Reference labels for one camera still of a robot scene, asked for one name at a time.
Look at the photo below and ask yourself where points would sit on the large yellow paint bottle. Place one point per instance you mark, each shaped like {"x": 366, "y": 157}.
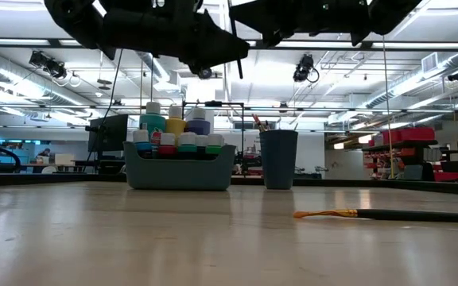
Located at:
{"x": 175, "y": 123}

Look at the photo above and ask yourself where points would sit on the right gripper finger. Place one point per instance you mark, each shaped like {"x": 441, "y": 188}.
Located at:
{"x": 268, "y": 22}

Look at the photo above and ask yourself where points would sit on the grey-blue plastic caddy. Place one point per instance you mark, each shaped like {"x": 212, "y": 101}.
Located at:
{"x": 179, "y": 175}

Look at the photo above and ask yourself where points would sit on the black overhead frame beam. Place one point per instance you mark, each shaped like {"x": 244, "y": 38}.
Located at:
{"x": 412, "y": 45}

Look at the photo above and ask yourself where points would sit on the paint bottles in bin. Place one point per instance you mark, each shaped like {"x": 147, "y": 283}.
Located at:
{"x": 213, "y": 104}

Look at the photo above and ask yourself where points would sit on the black aluminium rig frame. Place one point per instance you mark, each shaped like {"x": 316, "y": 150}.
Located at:
{"x": 372, "y": 183}

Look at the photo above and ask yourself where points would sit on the dark blue-grey cup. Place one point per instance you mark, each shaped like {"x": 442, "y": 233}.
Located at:
{"x": 278, "y": 159}

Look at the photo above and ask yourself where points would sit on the small maroon paint bottle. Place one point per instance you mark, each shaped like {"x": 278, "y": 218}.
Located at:
{"x": 168, "y": 141}

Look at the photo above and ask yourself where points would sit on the black overhead camera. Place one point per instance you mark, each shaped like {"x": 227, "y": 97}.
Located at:
{"x": 304, "y": 67}

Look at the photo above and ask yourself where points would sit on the black ceiling camera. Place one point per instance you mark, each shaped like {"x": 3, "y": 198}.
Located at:
{"x": 457, "y": 75}
{"x": 204, "y": 73}
{"x": 48, "y": 65}

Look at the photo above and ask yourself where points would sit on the small blue paint bottle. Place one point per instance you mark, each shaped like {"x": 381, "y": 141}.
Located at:
{"x": 141, "y": 139}

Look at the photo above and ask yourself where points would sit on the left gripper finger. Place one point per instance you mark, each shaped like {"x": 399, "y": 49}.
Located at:
{"x": 213, "y": 43}

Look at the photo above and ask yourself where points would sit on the black paintbrush orange bristles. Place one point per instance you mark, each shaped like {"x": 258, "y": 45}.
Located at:
{"x": 412, "y": 215}

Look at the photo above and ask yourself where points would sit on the person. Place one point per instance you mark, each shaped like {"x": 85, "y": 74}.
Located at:
{"x": 45, "y": 154}

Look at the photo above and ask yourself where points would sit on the red storage bin shelf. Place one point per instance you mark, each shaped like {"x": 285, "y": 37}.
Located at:
{"x": 416, "y": 135}

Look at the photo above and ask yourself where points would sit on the black monitor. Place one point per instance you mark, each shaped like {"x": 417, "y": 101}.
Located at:
{"x": 107, "y": 133}

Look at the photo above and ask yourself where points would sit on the small dark teal paint bottle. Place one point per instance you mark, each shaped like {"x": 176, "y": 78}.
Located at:
{"x": 202, "y": 141}

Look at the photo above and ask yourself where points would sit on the small green paint bottle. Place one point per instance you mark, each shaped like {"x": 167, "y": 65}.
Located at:
{"x": 215, "y": 141}

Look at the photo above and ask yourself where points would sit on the black paintbrush gold ferrule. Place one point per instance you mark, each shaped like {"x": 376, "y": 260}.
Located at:
{"x": 266, "y": 126}
{"x": 257, "y": 121}

